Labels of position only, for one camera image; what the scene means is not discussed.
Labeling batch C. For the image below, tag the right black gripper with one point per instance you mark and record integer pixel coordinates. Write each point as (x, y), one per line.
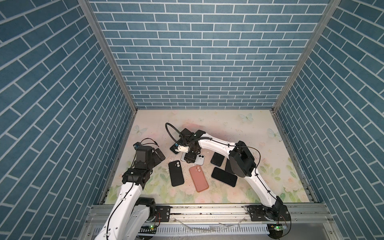
(189, 159)

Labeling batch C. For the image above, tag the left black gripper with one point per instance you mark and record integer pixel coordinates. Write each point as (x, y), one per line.
(157, 159)

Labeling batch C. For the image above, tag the black phone screen up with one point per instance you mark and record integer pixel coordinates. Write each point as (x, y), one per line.
(174, 149)

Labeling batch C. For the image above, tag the white phone case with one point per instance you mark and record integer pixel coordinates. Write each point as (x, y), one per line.
(198, 161)

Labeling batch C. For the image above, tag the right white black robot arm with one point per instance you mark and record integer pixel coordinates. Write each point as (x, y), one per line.
(243, 165)

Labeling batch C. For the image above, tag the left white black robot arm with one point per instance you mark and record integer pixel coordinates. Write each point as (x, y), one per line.
(131, 211)

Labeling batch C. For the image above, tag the black phone centre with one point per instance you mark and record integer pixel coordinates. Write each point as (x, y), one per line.
(217, 159)

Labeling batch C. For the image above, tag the black phone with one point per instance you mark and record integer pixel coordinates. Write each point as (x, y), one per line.
(217, 159)
(224, 177)

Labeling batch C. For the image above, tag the black phone case left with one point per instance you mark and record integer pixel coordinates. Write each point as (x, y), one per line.
(176, 173)

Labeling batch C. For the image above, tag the black phone case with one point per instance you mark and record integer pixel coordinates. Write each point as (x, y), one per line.
(228, 167)
(176, 173)

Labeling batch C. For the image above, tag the pink phone case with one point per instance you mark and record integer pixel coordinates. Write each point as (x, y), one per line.
(198, 178)

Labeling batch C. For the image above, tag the black phone case right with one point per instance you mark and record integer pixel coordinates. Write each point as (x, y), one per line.
(228, 167)

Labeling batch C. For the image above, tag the black phone front right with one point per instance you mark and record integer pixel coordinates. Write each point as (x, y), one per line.
(224, 177)

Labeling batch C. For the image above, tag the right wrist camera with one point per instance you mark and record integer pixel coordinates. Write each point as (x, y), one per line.
(184, 149)

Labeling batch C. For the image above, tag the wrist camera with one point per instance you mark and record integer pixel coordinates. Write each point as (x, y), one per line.
(184, 149)
(137, 145)

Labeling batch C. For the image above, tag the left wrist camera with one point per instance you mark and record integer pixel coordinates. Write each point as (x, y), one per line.
(137, 145)

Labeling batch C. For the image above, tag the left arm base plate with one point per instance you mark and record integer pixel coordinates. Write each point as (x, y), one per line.
(160, 214)

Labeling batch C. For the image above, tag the aluminium front rail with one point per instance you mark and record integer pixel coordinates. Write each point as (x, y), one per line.
(223, 213)

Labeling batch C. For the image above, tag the white vented cable duct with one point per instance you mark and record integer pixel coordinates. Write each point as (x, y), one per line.
(179, 230)

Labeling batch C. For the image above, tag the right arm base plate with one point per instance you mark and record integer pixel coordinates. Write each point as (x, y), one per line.
(259, 213)

